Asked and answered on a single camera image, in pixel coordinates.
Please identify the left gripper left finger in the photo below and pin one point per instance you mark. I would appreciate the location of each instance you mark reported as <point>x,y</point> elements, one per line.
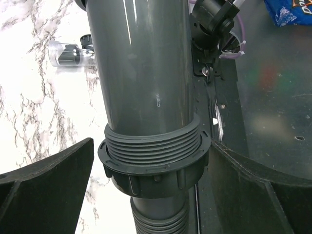
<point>46,197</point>

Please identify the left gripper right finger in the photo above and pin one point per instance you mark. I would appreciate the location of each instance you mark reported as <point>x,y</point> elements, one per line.
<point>254,199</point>

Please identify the grey tee pipe fitting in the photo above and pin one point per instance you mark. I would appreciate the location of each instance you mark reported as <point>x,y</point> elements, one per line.
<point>143,54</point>

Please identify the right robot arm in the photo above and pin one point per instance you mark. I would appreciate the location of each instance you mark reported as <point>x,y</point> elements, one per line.
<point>213,20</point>

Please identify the blue snack bag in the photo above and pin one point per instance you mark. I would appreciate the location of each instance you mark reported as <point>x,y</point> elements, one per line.
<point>290,12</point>

